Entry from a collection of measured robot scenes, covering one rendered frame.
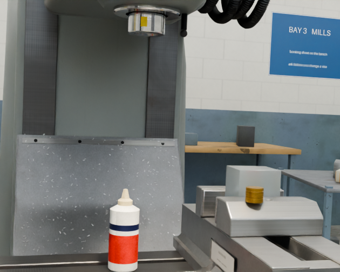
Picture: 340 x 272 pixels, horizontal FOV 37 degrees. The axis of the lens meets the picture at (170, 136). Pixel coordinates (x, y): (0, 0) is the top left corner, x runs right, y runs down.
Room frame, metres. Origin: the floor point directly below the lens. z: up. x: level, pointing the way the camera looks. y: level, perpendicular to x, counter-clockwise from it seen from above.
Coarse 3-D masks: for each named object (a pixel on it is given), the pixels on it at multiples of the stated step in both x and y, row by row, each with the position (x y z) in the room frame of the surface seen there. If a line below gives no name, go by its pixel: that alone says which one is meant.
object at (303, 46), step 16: (272, 16) 5.32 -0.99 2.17; (288, 16) 5.37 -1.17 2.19; (304, 16) 5.42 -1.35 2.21; (320, 16) 5.47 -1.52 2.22; (272, 32) 5.32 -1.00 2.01; (288, 32) 5.37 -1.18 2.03; (304, 32) 5.42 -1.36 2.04; (320, 32) 5.47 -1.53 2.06; (336, 32) 5.53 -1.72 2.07; (272, 48) 5.32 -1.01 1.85; (288, 48) 5.37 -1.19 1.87; (304, 48) 5.43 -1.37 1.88; (320, 48) 5.48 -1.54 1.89; (336, 48) 5.53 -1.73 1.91; (272, 64) 5.33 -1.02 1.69; (288, 64) 5.38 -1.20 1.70; (304, 64) 5.43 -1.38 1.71; (320, 64) 5.48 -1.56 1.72; (336, 64) 5.53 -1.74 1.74
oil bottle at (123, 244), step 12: (120, 204) 0.68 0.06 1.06; (120, 216) 0.67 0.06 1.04; (132, 216) 0.68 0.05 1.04; (120, 228) 0.67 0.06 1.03; (132, 228) 0.68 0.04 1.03; (120, 240) 0.67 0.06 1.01; (132, 240) 0.68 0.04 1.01; (108, 252) 0.69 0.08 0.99; (120, 252) 0.67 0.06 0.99; (132, 252) 0.68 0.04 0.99; (108, 264) 0.68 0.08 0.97; (120, 264) 0.67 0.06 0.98; (132, 264) 0.68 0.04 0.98
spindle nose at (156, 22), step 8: (128, 16) 0.66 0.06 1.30; (136, 16) 0.64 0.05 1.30; (144, 16) 0.64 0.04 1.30; (152, 16) 0.64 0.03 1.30; (160, 16) 0.65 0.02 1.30; (128, 24) 0.65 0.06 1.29; (136, 24) 0.64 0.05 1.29; (152, 24) 0.64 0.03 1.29; (160, 24) 0.65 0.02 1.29; (128, 32) 0.66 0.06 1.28; (136, 32) 0.67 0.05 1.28; (144, 32) 0.68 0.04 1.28; (152, 32) 0.65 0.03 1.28; (160, 32) 0.65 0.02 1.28
